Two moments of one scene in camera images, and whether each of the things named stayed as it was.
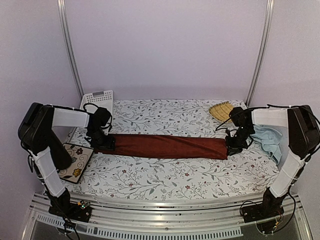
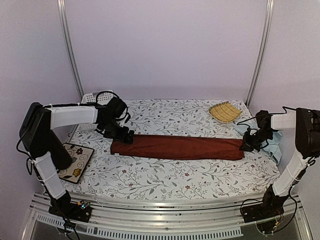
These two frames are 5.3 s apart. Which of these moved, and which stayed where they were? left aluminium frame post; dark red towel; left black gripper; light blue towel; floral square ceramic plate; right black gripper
Moved: right black gripper; left black gripper
Stayed: dark red towel; light blue towel; left aluminium frame post; floral square ceramic plate
